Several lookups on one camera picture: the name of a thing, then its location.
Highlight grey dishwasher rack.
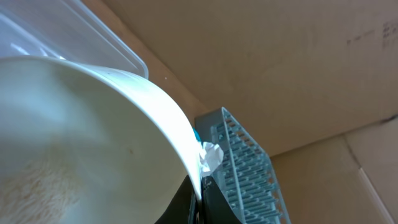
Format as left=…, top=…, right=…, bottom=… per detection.
left=195, top=107, right=291, bottom=224

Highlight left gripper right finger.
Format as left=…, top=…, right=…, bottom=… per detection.
left=201, top=176, right=242, bottom=224

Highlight white bowl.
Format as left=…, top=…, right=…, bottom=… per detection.
left=1, top=56, right=201, bottom=223

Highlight rice and peanut shells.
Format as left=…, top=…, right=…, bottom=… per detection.
left=1, top=148, right=83, bottom=224

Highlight clear plastic bin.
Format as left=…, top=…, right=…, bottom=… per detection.
left=1, top=0, right=149, bottom=78

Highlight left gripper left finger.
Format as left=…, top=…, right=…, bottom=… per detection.
left=155, top=176, right=197, bottom=224

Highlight teal plastic tray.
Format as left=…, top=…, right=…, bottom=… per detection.
left=193, top=128, right=201, bottom=142

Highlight crumpled white napkin right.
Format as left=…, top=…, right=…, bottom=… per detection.
left=199, top=142, right=224, bottom=177

